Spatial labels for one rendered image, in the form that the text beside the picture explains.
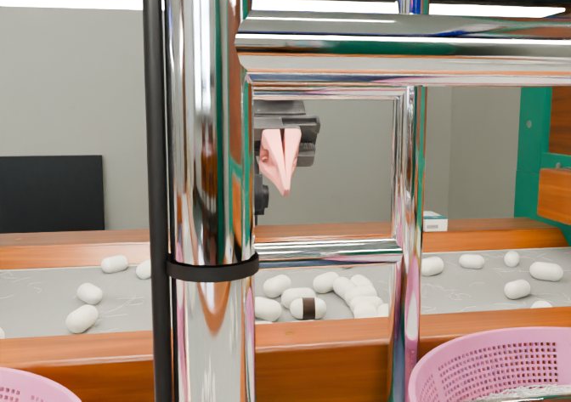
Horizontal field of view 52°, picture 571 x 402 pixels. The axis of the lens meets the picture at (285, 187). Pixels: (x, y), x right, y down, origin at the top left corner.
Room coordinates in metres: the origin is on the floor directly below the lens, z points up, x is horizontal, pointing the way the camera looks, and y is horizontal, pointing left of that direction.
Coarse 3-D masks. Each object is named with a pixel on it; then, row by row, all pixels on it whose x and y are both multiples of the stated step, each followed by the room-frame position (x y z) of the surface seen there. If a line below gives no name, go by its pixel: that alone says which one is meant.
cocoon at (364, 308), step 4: (360, 304) 0.54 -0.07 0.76; (364, 304) 0.53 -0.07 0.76; (368, 304) 0.53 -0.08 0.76; (372, 304) 0.54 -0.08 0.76; (356, 308) 0.54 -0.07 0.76; (360, 308) 0.53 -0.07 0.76; (364, 308) 0.52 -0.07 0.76; (368, 308) 0.52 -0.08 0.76; (372, 308) 0.53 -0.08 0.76; (356, 312) 0.52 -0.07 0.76; (360, 312) 0.52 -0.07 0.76; (364, 312) 0.52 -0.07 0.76; (368, 312) 0.52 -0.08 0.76; (372, 312) 0.52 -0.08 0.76; (356, 316) 0.52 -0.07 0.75; (360, 316) 0.52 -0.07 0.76; (364, 316) 0.51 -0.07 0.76
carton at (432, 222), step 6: (426, 216) 0.87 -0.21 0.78; (432, 216) 0.87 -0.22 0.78; (438, 216) 0.87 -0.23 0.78; (426, 222) 0.85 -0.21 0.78; (432, 222) 0.85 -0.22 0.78; (438, 222) 0.85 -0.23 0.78; (444, 222) 0.85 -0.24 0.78; (426, 228) 0.85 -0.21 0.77; (432, 228) 0.85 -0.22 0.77; (438, 228) 0.85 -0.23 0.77; (444, 228) 0.85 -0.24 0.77
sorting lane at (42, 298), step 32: (448, 256) 0.80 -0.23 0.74; (544, 256) 0.80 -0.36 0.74; (0, 288) 0.65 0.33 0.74; (32, 288) 0.65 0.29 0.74; (64, 288) 0.65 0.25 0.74; (128, 288) 0.65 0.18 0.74; (256, 288) 0.65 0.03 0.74; (384, 288) 0.65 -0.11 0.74; (448, 288) 0.65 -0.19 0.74; (480, 288) 0.65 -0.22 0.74; (544, 288) 0.65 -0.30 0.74; (0, 320) 0.55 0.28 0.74; (32, 320) 0.55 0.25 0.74; (64, 320) 0.55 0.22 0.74; (128, 320) 0.55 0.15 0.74; (256, 320) 0.55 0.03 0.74; (288, 320) 0.55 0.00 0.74
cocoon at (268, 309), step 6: (258, 300) 0.55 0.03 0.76; (264, 300) 0.55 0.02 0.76; (270, 300) 0.55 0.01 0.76; (258, 306) 0.55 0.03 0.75; (264, 306) 0.54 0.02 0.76; (270, 306) 0.54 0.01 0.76; (276, 306) 0.54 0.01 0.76; (258, 312) 0.54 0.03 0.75; (264, 312) 0.54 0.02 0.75; (270, 312) 0.54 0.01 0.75; (276, 312) 0.54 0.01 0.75; (264, 318) 0.54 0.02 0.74; (270, 318) 0.54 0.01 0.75; (276, 318) 0.54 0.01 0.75
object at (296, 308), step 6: (294, 300) 0.55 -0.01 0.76; (300, 300) 0.55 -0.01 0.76; (318, 300) 0.55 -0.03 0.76; (294, 306) 0.55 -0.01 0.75; (300, 306) 0.55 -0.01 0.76; (318, 306) 0.55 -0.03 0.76; (324, 306) 0.55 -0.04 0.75; (294, 312) 0.55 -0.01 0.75; (300, 312) 0.54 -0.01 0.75; (318, 312) 0.54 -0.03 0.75; (324, 312) 0.55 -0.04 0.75; (300, 318) 0.55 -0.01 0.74; (318, 318) 0.55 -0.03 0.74
